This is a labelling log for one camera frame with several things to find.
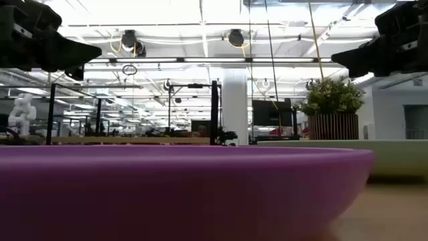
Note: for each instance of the white column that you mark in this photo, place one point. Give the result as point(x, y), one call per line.
point(235, 107)

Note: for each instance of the large black monitor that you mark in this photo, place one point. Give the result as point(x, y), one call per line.
point(271, 114)

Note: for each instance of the potted plant in ribbed pot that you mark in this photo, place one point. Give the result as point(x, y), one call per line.
point(331, 100)

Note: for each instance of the LED light bar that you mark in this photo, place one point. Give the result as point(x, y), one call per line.
point(214, 60)

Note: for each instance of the small black monitor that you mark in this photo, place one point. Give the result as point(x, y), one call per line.
point(194, 124)

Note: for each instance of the grey door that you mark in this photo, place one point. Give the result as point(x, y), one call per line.
point(416, 120)

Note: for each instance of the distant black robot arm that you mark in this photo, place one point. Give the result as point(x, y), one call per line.
point(227, 135)

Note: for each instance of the purple plate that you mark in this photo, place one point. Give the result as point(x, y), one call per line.
point(167, 194)

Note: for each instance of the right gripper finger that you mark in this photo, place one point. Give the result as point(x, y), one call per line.
point(355, 74)
point(371, 57)

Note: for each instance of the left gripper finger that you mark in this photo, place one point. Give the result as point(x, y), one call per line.
point(75, 72)
point(67, 53)

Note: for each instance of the distant black metal frame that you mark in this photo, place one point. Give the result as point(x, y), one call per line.
point(195, 85)

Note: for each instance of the white humanoid robot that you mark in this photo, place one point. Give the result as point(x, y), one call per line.
point(21, 114)

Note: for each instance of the wooden shelf with black frame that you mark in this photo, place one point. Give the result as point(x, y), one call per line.
point(133, 140)

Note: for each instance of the white wall box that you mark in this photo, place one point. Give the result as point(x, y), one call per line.
point(368, 131)

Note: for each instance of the mint green plate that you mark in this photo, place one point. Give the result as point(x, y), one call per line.
point(394, 157)

